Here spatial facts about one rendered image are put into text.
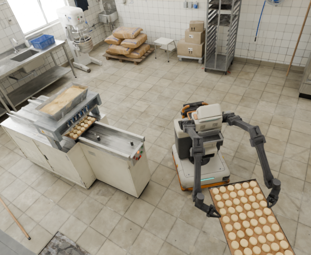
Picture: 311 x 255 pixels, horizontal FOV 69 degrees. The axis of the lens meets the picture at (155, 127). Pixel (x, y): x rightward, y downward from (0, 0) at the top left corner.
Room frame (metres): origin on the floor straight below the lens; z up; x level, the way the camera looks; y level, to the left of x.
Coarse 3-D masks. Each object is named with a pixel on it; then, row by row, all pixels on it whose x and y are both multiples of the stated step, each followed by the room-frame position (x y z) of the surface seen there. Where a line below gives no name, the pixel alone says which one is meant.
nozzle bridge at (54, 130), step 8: (88, 96) 2.30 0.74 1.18; (96, 96) 2.30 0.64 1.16; (80, 104) 2.15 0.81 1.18; (88, 104) 2.27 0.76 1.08; (96, 104) 2.31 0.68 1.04; (72, 112) 2.02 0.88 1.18; (80, 112) 2.15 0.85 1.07; (88, 112) 2.18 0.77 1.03; (96, 112) 2.37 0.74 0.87; (40, 120) 1.96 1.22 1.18; (48, 120) 1.94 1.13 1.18; (64, 120) 1.90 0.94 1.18; (72, 120) 2.04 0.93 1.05; (80, 120) 2.06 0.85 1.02; (40, 128) 1.88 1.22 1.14; (48, 128) 1.81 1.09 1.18; (56, 128) 1.79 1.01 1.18; (64, 128) 1.93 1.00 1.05; (48, 136) 1.84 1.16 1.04; (56, 136) 1.75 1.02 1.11; (56, 144) 1.81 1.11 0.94
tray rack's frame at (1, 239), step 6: (0, 234) 0.42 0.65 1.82; (6, 234) 0.42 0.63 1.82; (0, 240) 0.40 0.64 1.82; (6, 240) 0.39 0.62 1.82; (12, 240) 0.39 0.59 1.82; (0, 246) 0.37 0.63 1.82; (6, 246) 0.37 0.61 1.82; (12, 246) 0.37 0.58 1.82; (18, 246) 0.36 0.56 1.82; (24, 246) 0.36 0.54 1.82; (0, 252) 0.35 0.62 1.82; (6, 252) 0.35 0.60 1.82; (12, 252) 0.34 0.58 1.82; (18, 252) 0.34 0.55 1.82; (24, 252) 0.34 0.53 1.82; (30, 252) 0.33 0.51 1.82
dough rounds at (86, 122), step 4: (88, 116) 2.27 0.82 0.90; (84, 120) 2.19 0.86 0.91; (88, 120) 2.19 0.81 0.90; (92, 120) 2.16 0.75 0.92; (76, 124) 2.14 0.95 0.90; (80, 124) 2.13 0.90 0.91; (84, 124) 2.10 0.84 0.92; (88, 124) 2.11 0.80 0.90; (72, 128) 2.06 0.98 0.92; (76, 128) 2.08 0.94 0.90; (80, 128) 2.05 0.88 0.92; (84, 128) 2.03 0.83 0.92; (68, 132) 2.00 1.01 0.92; (72, 132) 2.01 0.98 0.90; (76, 132) 1.99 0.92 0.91; (80, 132) 1.97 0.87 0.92; (68, 136) 1.95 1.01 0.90; (72, 136) 1.94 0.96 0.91; (76, 136) 1.91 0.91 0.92
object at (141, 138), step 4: (28, 100) 2.86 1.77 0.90; (32, 100) 2.85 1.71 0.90; (32, 104) 2.83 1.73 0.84; (36, 104) 2.77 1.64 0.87; (40, 104) 2.71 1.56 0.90; (92, 124) 2.17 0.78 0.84; (96, 124) 2.13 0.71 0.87; (100, 124) 2.08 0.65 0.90; (104, 124) 2.07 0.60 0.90; (104, 128) 2.06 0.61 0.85; (108, 128) 2.02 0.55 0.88; (112, 128) 1.98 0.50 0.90; (116, 128) 1.97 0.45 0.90; (116, 132) 1.95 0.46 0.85; (120, 132) 1.92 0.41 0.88; (124, 132) 1.88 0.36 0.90; (128, 132) 1.87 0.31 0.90; (128, 136) 1.86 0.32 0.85; (132, 136) 1.82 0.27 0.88; (136, 136) 1.79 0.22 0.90; (140, 136) 1.78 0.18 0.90; (144, 136) 1.76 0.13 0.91; (140, 140) 1.77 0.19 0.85; (144, 140) 1.76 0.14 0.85
